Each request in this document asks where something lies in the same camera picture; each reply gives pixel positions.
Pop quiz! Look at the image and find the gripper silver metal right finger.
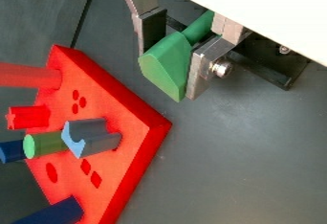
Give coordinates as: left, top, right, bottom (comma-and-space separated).
185, 13, 252, 100

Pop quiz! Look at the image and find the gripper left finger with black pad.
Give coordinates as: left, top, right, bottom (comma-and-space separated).
125, 0, 167, 55

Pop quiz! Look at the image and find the green three prong object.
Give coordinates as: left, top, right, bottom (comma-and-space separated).
137, 11, 215, 102

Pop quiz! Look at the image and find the black curved fixture cradle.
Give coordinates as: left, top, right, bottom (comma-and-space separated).
165, 16, 310, 90

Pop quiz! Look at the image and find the red peg board base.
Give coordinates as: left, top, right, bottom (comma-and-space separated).
27, 45, 171, 224

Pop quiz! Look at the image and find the tall pink octagonal peg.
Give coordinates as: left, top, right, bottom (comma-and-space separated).
0, 62, 61, 89

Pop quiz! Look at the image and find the light blue notched peg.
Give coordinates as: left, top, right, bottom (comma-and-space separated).
61, 118, 121, 158

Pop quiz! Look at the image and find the red star peg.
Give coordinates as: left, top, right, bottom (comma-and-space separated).
5, 105, 49, 129

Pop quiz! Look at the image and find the green cylinder peg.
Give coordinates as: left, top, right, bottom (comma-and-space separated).
23, 131, 68, 159

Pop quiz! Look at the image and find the short dark blue peg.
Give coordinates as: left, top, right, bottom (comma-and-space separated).
0, 140, 25, 164

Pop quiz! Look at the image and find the tall dark blue square peg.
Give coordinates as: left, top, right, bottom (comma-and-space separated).
12, 196, 84, 224

